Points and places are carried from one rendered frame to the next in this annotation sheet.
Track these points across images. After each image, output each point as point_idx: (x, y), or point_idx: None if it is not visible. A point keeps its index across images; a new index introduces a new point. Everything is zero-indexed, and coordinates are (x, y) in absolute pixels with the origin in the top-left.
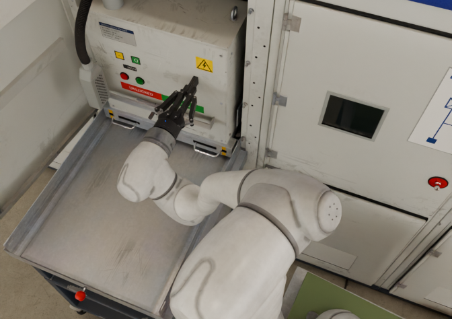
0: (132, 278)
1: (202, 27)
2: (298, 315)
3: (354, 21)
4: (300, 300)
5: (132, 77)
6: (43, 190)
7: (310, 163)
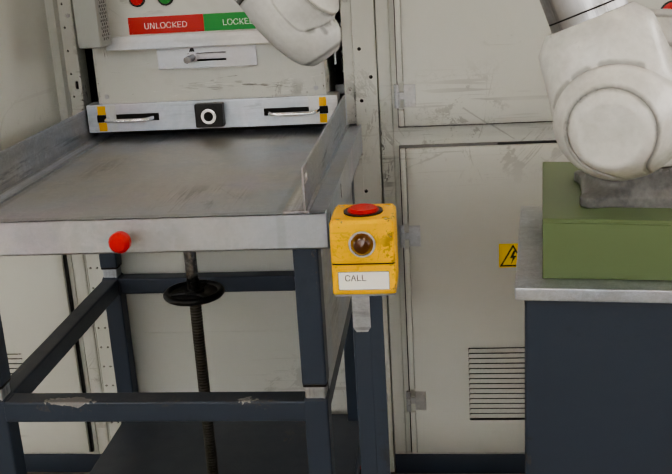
0: (223, 202)
1: None
2: (560, 181)
3: None
4: (551, 175)
5: None
6: (5, 149)
7: (474, 83)
